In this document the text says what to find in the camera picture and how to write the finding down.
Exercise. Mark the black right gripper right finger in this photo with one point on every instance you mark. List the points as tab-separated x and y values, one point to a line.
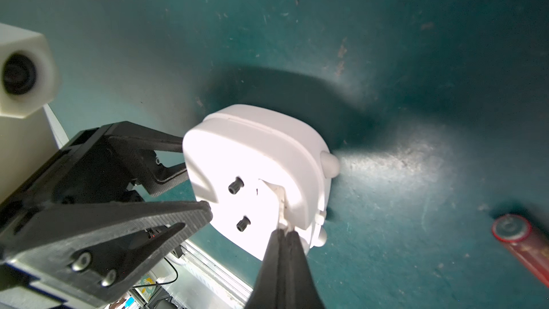
300	290

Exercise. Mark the red battery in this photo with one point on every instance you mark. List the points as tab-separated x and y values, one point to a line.
525	242

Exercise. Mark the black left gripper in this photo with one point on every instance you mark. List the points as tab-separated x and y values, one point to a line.
67	238

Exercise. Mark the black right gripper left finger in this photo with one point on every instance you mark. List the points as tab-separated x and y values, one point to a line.
268	291

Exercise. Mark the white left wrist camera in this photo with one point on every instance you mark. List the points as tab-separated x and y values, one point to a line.
30	77

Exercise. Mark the white alarm clock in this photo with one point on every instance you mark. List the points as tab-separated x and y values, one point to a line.
261	170

